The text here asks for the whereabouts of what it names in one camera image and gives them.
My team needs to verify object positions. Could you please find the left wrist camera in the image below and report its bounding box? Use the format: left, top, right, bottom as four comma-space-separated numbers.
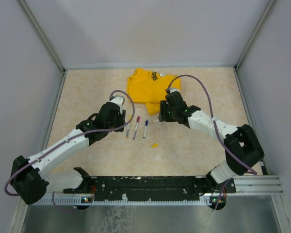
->
109, 95, 125, 107

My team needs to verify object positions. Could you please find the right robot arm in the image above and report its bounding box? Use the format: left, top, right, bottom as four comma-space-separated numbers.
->
159, 91, 265, 192

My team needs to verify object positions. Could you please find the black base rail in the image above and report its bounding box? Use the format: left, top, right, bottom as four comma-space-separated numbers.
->
36, 176, 237, 207

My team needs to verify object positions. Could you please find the white blue-end pen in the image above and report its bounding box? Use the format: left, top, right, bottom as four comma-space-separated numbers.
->
143, 126, 148, 139

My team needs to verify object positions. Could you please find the yellow folded t-shirt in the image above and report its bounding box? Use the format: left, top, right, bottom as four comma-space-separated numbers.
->
127, 68, 181, 115

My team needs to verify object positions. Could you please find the aluminium frame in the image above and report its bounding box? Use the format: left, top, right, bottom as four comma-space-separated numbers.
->
21, 0, 291, 233

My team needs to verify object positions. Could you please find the white purple-end pen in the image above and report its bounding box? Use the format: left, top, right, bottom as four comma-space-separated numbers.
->
132, 122, 139, 140

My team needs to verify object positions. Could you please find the white yellow whiteboard marker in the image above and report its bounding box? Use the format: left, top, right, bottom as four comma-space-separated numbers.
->
126, 122, 131, 139

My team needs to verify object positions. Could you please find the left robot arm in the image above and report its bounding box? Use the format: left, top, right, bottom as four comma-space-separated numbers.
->
9, 96, 126, 205

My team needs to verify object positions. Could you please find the small yellow pen cap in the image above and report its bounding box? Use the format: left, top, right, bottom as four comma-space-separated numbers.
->
151, 143, 159, 148

